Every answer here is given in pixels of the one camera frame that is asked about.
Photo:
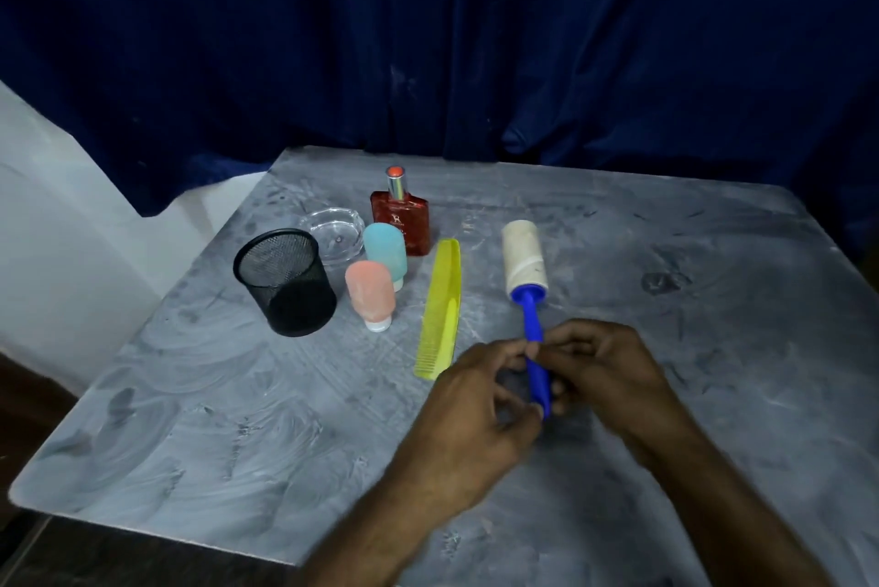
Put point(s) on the light blue bottle white cap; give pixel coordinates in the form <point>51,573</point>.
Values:
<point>386,250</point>

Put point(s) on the clear glass ashtray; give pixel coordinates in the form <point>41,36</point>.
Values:
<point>336,233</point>

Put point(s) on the red perfume bottle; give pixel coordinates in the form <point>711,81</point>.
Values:
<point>402,216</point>

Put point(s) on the person's right forearm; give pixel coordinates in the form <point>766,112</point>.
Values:
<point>728,518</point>

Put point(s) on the person's left hand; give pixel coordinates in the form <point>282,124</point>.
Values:
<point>460,435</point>

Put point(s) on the black mesh cup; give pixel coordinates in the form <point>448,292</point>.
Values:
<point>285,281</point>

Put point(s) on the pink bottle white cap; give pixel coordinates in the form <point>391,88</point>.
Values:
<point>371,294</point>

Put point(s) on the dark blue curtain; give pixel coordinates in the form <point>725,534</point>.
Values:
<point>412,23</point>

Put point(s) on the yellow-green comb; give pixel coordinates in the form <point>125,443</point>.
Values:
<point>439,312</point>

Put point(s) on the brown wooden panel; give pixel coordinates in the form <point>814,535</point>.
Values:
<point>27,422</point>

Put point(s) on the person's right hand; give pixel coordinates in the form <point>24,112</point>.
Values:
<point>611,387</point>

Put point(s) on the white lint roll refill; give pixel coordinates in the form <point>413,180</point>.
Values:
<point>524,257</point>

